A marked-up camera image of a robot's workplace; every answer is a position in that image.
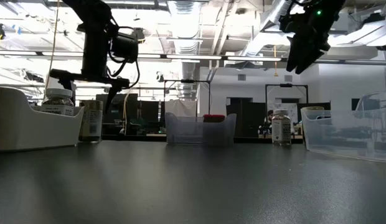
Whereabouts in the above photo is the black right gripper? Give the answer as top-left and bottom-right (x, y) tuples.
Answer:
(286, 15), (331, 75)

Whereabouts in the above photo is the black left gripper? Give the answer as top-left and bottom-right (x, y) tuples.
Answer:
(49, 23), (131, 114)

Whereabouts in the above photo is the white-lid glass spice jar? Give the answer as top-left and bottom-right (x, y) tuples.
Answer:
(40, 88), (75, 116)
(271, 108), (293, 146)

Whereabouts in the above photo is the white cylindrical container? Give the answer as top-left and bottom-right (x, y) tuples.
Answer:
(45, 76), (67, 90)

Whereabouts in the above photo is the black monitor panel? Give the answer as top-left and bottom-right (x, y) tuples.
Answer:
(96, 93), (140, 136)

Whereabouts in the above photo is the white printed poster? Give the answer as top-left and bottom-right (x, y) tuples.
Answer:
(275, 102), (299, 125)

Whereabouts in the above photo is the dark narrow panel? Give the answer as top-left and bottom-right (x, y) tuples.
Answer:
(139, 100), (161, 133)

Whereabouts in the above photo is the person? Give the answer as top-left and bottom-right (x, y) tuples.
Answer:
(258, 109), (275, 138)

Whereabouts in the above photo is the white plastic bin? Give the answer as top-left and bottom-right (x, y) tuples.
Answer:
(0, 86), (85, 152)

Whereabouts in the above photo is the black ceiling dome device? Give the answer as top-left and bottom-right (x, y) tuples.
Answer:
(132, 27), (146, 44)

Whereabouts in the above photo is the black cabinet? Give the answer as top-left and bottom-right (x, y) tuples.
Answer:
(226, 96), (268, 138)

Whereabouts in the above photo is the white cloth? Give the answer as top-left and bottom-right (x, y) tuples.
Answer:
(164, 99), (197, 118)

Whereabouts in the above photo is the large clear plastic bin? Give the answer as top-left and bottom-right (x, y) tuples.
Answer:
(301, 90), (386, 164)

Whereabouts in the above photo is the small translucent plastic bin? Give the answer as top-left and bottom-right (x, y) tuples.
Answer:
(164, 111), (237, 146)

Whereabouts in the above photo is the long ceiling light strip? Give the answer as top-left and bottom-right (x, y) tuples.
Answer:
(0, 49), (386, 67)

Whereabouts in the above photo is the red-lid spice jar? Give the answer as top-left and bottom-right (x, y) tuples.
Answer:
(202, 114), (227, 123)

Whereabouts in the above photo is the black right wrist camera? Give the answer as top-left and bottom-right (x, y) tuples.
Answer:
(278, 12), (303, 35)

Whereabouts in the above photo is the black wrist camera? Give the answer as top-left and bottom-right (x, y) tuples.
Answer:
(278, 12), (303, 35)
(111, 30), (141, 64)

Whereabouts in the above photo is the yellow hanging cord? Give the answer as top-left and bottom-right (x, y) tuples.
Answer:
(273, 45), (280, 77)

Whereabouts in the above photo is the pale hanging cable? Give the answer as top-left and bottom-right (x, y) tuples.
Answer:
(122, 90), (132, 135)

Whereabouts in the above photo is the smooth silver ventilation duct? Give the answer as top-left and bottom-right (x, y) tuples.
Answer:
(241, 0), (293, 57)

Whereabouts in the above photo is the black camera cable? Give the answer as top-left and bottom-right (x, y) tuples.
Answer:
(106, 17), (141, 90)

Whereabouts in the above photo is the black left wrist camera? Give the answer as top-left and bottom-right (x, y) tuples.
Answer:
(111, 30), (141, 64)

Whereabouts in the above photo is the yellow hanging cable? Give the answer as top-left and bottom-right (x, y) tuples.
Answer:
(43, 0), (60, 94)

